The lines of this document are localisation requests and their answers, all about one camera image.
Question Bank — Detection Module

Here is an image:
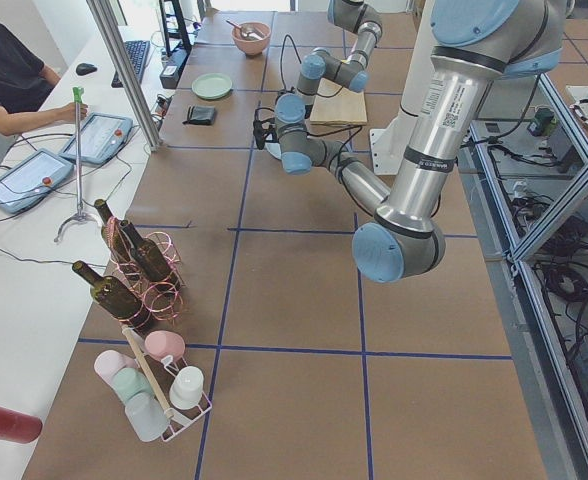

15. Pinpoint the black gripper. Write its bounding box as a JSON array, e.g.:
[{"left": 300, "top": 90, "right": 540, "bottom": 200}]
[{"left": 252, "top": 117, "right": 278, "bottom": 150}]

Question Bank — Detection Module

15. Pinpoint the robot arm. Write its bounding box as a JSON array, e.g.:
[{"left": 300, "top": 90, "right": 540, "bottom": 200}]
[
  {"left": 295, "top": 1, "right": 383, "bottom": 106},
  {"left": 253, "top": 1, "right": 566, "bottom": 283}
]

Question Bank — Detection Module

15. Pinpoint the light green plate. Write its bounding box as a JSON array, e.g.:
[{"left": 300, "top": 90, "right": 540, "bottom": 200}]
[{"left": 191, "top": 73, "right": 233, "bottom": 100}]

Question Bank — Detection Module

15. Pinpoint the folded grey cloth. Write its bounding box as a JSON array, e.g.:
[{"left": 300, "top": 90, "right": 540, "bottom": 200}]
[{"left": 182, "top": 105, "right": 217, "bottom": 126}]

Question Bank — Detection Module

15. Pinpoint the bamboo cutting board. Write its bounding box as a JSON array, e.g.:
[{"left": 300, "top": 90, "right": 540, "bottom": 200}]
[{"left": 310, "top": 79, "right": 368, "bottom": 126}]

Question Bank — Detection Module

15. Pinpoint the pink bowl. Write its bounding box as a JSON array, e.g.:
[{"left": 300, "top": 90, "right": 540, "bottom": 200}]
[{"left": 232, "top": 22, "right": 272, "bottom": 56}]

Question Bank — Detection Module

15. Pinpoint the metal scoop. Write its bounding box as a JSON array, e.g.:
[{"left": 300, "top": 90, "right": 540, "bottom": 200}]
[{"left": 227, "top": 20, "right": 265, "bottom": 41}]

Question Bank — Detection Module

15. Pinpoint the black keyboard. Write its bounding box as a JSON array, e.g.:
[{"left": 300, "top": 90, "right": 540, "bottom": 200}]
[{"left": 123, "top": 40, "right": 151, "bottom": 83}]

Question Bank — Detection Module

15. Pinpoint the far teach pendant tablet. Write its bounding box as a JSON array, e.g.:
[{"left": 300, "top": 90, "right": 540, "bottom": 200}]
[{"left": 80, "top": 112, "right": 133, "bottom": 165}]

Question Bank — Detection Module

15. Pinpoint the teach pendant tablet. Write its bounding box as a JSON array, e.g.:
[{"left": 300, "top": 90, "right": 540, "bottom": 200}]
[
  {"left": 80, "top": 112, "right": 133, "bottom": 165},
  {"left": 0, "top": 149, "right": 73, "bottom": 214}
]

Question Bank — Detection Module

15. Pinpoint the dark wine bottle upper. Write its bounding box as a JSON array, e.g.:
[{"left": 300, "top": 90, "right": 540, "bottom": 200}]
[{"left": 120, "top": 220, "right": 180, "bottom": 292}]

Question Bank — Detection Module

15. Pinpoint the dark wine bottle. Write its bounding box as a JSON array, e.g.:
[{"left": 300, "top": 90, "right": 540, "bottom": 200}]
[
  {"left": 72, "top": 260, "right": 154, "bottom": 333},
  {"left": 94, "top": 199, "right": 131, "bottom": 263},
  {"left": 120, "top": 220, "right": 180, "bottom": 292}
]

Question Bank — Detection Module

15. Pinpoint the black computer mouse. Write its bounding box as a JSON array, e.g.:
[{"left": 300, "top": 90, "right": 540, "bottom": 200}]
[{"left": 75, "top": 62, "right": 97, "bottom": 76}]

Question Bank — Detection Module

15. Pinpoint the dark wine bottle lower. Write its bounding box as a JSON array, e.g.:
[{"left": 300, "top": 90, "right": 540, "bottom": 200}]
[{"left": 72, "top": 260, "right": 154, "bottom": 333}]

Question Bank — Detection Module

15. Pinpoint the near teach pendant tablet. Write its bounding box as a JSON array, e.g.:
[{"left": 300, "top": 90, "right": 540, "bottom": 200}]
[{"left": 0, "top": 149, "right": 73, "bottom": 214}]

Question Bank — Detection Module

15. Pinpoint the pink cup on rack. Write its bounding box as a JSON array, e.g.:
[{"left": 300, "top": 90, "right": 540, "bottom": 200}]
[{"left": 144, "top": 330, "right": 186, "bottom": 361}]

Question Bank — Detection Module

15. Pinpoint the person in black shirt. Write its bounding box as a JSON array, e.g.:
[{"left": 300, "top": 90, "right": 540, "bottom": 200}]
[{"left": 0, "top": 23, "right": 88, "bottom": 136}]

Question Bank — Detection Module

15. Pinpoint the white cup on rack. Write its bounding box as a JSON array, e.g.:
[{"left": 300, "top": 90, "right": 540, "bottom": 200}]
[{"left": 169, "top": 366, "right": 204, "bottom": 410}]

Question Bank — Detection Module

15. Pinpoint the pale pink cup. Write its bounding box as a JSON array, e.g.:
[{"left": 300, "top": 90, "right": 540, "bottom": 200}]
[{"left": 94, "top": 350, "right": 139, "bottom": 386}]

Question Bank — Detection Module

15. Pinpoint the pale green cup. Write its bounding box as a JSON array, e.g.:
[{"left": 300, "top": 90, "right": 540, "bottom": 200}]
[{"left": 111, "top": 367, "right": 154, "bottom": 404}]

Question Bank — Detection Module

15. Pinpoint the pale blue cup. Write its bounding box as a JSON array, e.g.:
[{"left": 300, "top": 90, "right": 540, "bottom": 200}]
[{"left": 124, "top": 392, "right": 170, "bottom": 442}]

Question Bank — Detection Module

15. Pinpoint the red bottle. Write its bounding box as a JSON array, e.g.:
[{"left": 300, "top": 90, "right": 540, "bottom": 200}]
[{"left": 0, "top": 407, "right": 43, "bottom": 444}]

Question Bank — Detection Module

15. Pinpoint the copper wire bottle rack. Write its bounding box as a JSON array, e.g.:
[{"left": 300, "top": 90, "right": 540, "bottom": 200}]
[{"left": 102, "top": 217, "right": 185, "bottom": 325}]

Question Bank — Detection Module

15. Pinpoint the aluminium frame post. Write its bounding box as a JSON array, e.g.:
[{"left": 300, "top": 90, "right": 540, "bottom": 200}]
[{"left": 86, "top": 0, "right": 162, "bottom": 152}]

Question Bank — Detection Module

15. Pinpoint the white wire cup rack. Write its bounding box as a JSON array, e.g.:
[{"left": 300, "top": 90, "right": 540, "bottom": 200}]
[{"left": 122, "top": 327, "right": 212, "bottom": 442}]

